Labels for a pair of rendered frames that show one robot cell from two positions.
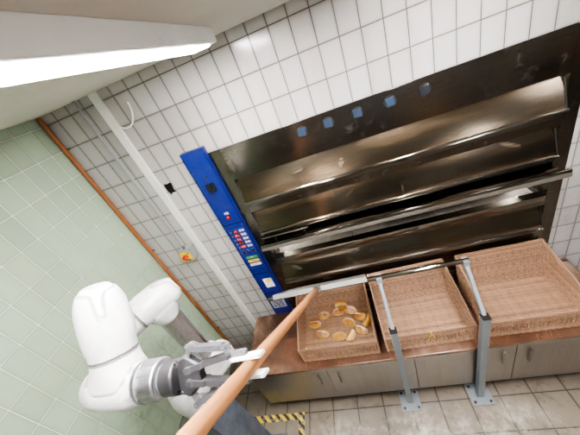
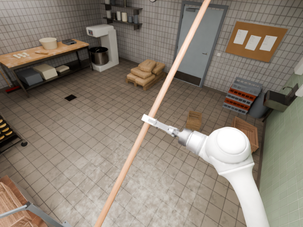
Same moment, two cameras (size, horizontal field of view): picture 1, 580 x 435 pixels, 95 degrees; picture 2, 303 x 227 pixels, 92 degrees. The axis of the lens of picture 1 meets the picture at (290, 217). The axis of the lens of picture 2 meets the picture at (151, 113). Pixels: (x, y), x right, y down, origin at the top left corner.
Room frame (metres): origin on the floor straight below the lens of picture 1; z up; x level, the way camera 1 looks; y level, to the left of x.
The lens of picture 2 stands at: (0.83, 0.34, 2.46)
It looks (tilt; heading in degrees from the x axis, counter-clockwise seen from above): 42 degrees down; 196
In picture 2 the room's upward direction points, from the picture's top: 4 degrees clockwise
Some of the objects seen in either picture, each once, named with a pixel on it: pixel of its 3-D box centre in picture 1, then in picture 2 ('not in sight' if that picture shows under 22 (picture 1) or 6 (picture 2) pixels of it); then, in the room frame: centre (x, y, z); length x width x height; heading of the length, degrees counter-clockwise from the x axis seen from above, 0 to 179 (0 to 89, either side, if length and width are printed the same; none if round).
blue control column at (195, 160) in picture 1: (274, 209); not in sight; (2.56, 0.12, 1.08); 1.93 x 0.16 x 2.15; 164
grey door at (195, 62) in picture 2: not in sight; (193, 49); (-3.75, 0.17, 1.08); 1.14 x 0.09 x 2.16; 74
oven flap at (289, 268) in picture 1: (398, 247); not in sight; (1.38, -0.64, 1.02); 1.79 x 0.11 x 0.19; 74
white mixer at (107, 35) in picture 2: not in sight; (102, 47); (-3.76, -2.89, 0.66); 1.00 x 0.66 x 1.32; 164
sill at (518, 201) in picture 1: (394, 230); not in sight; (1.41, -0.64, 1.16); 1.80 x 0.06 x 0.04; 74
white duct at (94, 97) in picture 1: (201, 249); not in sight; (1.74, 0.71, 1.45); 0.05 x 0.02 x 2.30; 74
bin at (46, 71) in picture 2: not in sight; (45, 71); (-2.06, -3.78, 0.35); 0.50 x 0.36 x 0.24; 76
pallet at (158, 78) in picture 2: not in sight; (146, 77); (-3.43, -1.11, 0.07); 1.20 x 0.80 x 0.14; 164
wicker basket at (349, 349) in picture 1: (334, 317); not in sight; (1.28, -0.01, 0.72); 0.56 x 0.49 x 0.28; 74
